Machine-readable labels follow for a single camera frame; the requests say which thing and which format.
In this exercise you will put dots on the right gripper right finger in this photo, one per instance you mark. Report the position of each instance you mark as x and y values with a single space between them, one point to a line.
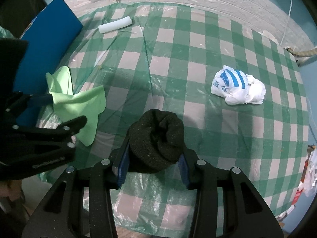
245 212

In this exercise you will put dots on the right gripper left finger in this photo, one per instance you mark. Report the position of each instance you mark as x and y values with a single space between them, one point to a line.
60 211

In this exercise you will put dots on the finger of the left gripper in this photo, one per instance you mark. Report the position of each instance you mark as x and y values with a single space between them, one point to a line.
18 102
38 138

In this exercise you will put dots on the light green microfiber cloth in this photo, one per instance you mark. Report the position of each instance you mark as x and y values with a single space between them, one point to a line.
67 105

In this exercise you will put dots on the black knit beanie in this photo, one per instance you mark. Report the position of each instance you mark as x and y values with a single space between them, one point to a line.
156 141

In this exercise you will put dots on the white blue plastic bag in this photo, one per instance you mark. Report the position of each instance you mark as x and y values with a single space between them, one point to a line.
236 87

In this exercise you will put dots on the white foam roll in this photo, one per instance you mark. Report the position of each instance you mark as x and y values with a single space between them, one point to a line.
118 24

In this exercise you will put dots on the operator left hand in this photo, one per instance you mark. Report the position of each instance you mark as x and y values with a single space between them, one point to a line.
11 189

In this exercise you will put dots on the red white litter pile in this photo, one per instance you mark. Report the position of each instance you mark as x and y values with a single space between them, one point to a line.
307 184

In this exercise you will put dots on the blue-edged cardboard box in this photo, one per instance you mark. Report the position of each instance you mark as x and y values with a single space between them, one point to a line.
49 36

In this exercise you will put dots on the green checkered tablecloth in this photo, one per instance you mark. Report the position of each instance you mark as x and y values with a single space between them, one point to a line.
167 60

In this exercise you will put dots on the white electric kettle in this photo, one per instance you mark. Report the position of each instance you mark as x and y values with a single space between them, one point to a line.
270 36

